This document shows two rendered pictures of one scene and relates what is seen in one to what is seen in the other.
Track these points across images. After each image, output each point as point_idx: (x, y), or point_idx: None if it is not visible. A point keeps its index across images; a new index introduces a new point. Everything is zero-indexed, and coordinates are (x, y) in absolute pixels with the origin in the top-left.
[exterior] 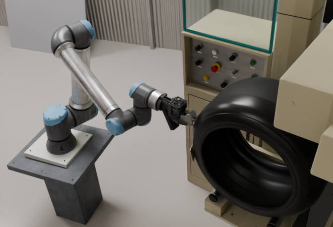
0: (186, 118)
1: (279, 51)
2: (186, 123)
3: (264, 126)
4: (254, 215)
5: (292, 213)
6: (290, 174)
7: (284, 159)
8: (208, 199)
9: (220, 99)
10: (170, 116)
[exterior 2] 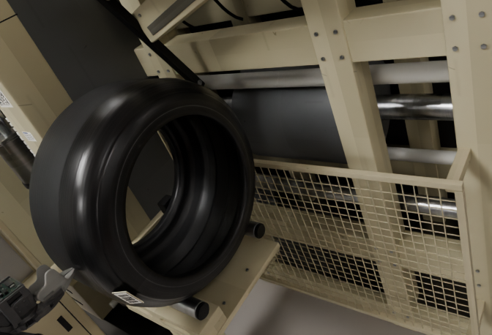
0: (50, 287)
1: (22, 93)
2: (60, 289)
3: (162, 98)
4: (227, 273)
5: (255, 178)
6: (182, 209)
7: (209, 114)
8: (199, 328)
9: (76, 156)
10: (24, 323)
